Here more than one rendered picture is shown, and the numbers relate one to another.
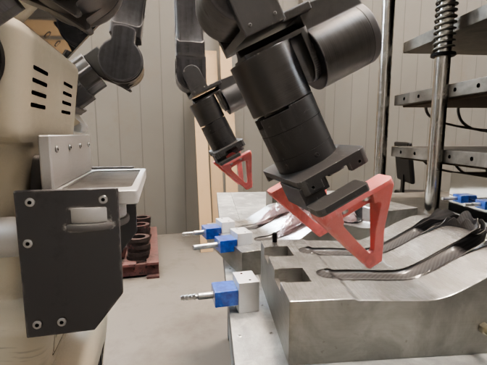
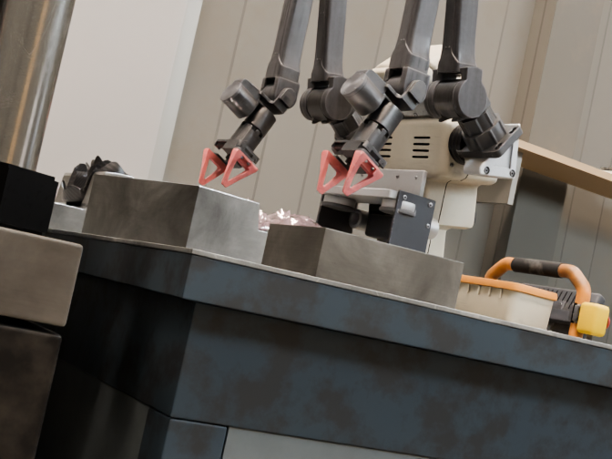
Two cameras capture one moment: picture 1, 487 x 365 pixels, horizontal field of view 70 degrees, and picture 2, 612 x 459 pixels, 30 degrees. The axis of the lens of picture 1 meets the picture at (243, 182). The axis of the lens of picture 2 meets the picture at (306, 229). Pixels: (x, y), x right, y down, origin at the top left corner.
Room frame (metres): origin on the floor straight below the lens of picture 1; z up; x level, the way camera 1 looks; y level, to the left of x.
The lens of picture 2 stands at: (2.66, -0.80, 0.77)
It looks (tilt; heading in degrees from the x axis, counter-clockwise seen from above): 4 degrees up; 158
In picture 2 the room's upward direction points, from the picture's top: 12 degrees clockwise
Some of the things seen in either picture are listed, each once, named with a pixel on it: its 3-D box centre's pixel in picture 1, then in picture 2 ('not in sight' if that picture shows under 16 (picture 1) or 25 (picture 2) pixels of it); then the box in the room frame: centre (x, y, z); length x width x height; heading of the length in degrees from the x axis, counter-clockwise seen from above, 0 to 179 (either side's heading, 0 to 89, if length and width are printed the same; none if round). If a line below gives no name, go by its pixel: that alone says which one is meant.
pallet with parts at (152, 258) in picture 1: (113, 237); not in sight; (2.98, 1.15, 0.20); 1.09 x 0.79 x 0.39; 13
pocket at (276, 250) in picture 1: (278, 261); not in sight; (0.61, -0.06, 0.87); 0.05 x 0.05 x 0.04; 5
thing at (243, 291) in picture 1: (219, 294); not in sight; (0.57, 0.04, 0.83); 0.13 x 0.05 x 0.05; 104
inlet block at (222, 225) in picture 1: (207, 232); not in sight; (0.86, 0.09, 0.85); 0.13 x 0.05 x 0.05; 113
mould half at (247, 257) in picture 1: (309, 225); (258, 247); (0.92, -0.18, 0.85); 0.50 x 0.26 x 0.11; 113
